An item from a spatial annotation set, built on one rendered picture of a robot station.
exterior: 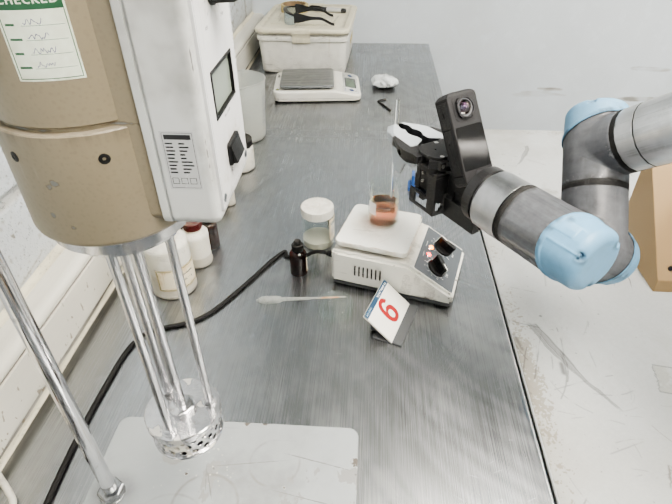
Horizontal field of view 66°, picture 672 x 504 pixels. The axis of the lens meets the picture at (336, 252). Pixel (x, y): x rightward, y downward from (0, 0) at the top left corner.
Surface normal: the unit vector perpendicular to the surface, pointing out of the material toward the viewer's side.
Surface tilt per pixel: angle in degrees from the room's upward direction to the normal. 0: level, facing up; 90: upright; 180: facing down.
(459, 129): 58
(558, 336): 0
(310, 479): 0
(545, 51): 90
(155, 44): 90
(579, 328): 0
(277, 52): 93
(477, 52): 90
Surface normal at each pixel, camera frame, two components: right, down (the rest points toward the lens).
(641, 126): -0.90, -0.06
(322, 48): -0.11, 0.65
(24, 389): 1.00, 0.04
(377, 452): 0.00, -0.80
